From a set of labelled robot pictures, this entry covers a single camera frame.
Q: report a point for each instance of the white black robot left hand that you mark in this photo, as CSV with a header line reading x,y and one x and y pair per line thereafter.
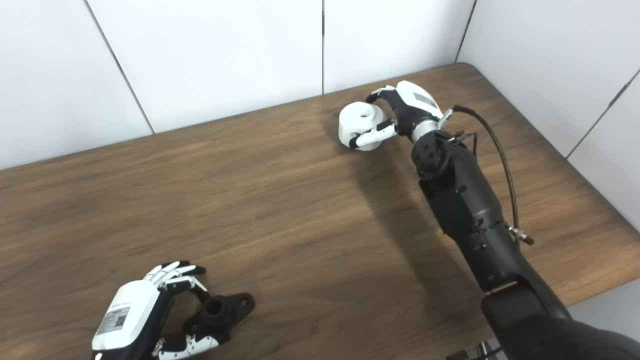
x,y
125,315

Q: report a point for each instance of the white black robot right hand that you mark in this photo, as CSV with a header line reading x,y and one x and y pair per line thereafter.
x,y
412,107

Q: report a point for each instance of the round white piece with holes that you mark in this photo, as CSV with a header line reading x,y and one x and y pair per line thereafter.
x,y
352,122

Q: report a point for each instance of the black flanged holder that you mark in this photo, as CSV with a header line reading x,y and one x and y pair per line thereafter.
x,y
220,310

